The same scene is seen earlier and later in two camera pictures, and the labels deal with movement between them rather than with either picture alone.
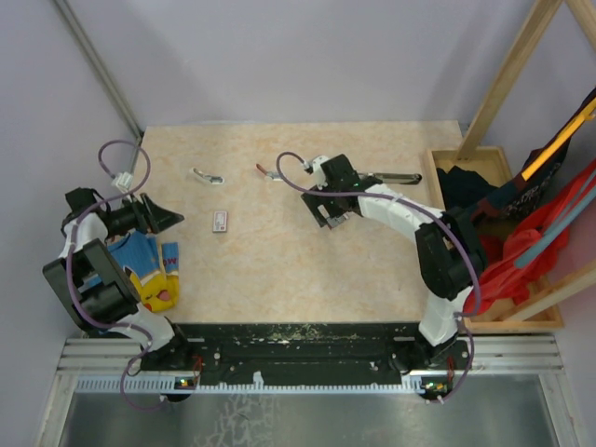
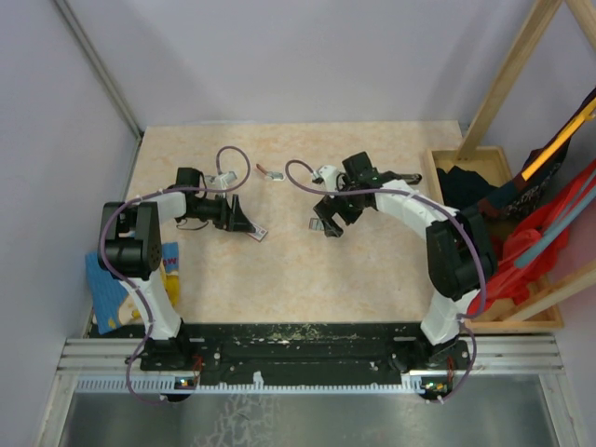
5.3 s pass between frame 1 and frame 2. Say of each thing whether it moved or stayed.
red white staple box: moved
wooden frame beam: stayed
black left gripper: moved
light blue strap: stayed
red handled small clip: stayed
